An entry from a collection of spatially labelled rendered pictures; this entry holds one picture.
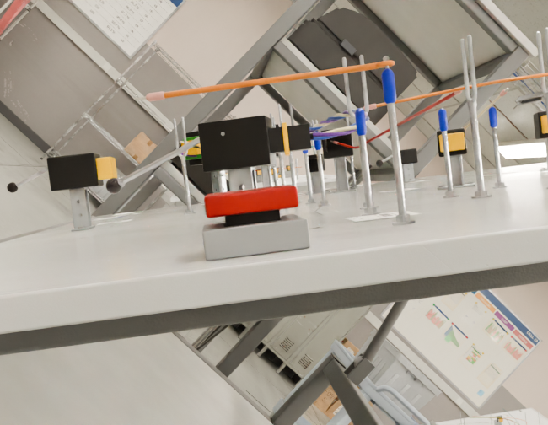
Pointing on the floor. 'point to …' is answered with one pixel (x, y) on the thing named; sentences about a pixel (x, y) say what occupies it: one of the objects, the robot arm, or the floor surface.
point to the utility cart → (372, 393)
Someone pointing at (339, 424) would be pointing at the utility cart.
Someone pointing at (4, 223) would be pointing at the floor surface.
